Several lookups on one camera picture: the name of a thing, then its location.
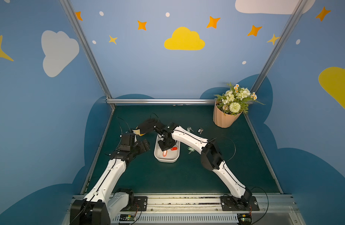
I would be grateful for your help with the potted artificial flowers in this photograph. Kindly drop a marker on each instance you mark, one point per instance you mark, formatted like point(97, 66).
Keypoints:
point(231, 104)

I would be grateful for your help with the rear aluminium frame rail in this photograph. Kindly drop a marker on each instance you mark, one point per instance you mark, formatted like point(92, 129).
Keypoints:
point(160, 101)

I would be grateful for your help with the floor frame rail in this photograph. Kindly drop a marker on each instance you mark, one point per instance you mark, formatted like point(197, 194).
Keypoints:
point(263, 154)
point(96, 130)

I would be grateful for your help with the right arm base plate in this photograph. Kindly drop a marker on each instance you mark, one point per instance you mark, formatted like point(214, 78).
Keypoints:
point(229, 203)

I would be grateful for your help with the left controller board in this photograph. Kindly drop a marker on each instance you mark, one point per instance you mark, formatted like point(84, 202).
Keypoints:
point(127, 218)

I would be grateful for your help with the controller board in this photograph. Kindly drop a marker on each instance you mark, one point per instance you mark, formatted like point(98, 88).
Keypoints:
point(127, 218)
point(244, 219)

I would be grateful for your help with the black yellow work glove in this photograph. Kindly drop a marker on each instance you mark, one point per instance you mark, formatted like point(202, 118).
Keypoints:
point(146, 127)

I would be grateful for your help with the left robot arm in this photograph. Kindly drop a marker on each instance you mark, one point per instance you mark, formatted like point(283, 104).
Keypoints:
point(97, 207)

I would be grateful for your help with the white plastic storage box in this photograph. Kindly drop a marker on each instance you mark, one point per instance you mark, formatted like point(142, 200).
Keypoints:
point(171, 157)

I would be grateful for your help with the aluminium post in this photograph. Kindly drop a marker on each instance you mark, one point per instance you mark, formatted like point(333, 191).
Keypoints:
point(285, 34)
point(69, 11)

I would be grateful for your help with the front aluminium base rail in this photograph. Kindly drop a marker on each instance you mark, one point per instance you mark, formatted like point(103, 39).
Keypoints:
point(206, 209)

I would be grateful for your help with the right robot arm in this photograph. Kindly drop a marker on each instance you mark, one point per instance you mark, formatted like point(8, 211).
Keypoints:
point(211, 157)

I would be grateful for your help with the left floor frame rail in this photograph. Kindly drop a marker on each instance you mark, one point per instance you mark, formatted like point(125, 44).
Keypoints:
point(96, 130)

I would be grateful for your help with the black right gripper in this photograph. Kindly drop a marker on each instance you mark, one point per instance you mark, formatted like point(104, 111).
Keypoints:
point(166, 142)

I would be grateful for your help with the left rear aluminium post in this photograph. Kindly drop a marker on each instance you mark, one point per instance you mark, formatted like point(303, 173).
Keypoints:
point(69, 11)

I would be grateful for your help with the right floor frame rail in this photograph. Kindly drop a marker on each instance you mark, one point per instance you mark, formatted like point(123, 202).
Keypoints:
point(263, 154)

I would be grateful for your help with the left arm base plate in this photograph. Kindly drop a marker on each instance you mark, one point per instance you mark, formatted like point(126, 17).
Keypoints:
point(138, 204)

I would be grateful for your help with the right controller board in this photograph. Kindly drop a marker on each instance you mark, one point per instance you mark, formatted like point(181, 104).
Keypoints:
point(244, 219)

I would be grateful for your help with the right rear aluminium post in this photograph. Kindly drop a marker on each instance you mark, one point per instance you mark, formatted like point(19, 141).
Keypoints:
point(285, 34)

